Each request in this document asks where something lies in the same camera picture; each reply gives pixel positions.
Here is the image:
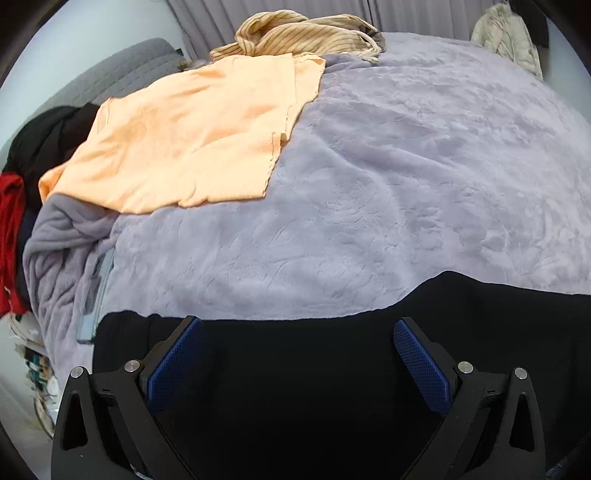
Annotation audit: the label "beige striped hoodie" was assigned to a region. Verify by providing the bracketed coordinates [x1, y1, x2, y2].
[209, 11, 385, 64]

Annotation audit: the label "orange t-shirt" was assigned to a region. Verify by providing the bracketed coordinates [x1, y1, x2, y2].
[38, 52, 326, 214]

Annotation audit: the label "grey quilted headboard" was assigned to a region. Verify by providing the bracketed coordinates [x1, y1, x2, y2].
[44, 38, 185, 109]

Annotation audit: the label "black pants with patterned lining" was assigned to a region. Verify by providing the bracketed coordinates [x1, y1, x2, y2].
[92, 271, 591, 480]

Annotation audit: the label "grey curtains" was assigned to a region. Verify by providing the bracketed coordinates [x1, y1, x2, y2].
[166, 0, 504, 49]

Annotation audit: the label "purple fleece blanket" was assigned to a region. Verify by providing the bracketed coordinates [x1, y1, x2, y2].
[22, 31, 591, 370]

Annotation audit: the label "pile of black clothes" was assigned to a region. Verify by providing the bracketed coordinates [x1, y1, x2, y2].
[6, 104, 100, 197]

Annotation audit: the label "cream puffer jacket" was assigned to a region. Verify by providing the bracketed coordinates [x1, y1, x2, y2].
[471, 4, 544, 79]

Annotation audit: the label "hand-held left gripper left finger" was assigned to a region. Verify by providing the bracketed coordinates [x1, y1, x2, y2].
[52, 315, 204, 480]

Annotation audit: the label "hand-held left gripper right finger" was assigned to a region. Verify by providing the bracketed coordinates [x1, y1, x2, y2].
[393, 316, 548, 480]

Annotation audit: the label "red garment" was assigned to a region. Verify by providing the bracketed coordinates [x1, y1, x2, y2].
[0, 172, 29, 315]

